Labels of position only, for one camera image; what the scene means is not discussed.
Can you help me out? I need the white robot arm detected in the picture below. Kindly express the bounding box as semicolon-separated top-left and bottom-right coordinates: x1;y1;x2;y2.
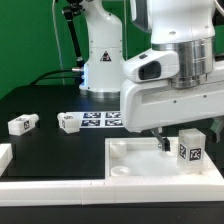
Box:
80;0;224;150

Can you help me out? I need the white U-shaped fence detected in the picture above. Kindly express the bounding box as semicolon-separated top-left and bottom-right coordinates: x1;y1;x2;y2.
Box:
0;138;224;207

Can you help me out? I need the printed marker sheet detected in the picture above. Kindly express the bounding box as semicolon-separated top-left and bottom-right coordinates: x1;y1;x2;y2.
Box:
67;111;123;128

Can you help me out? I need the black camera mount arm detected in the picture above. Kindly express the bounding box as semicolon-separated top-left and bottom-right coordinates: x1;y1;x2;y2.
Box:
62;0;84;67

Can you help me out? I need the white square table top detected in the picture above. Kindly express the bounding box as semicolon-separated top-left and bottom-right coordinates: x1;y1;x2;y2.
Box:
104;136;214;182

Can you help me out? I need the black cable at base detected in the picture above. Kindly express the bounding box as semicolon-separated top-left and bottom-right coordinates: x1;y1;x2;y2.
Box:
29;66;84;87

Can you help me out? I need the grey hanging cable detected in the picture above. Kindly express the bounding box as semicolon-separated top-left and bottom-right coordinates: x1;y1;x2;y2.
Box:
51;0;66;86

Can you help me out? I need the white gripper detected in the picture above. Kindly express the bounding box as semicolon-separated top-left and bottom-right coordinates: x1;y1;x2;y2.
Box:
120;61;224;152

